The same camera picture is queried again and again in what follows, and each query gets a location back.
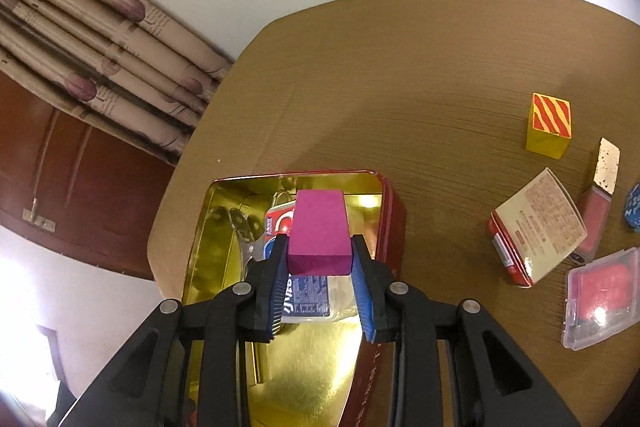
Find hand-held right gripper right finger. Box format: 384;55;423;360
349;235;581;427

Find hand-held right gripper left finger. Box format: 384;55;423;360
60;234;292;427

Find pink rectangular block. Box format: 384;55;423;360
286;189;352;277

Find red tin box gold interior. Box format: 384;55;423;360
181;168;408;427

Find beige red cardboard box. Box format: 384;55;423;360
489;168;588;289

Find clear plastic case red insert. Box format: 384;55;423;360
562;248;640;351

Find blue-label clear plastic box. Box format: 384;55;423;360
264;201;335;324

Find metal nail clipper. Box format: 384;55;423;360
227;207;269;279

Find brown wooden door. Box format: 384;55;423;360
0;72;178;282

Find metal door latch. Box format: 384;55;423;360
22;199;57;233

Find blue patterned small object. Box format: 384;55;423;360
622;181;640;235

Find beige leaf print curtain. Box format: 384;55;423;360
0;0;235;168

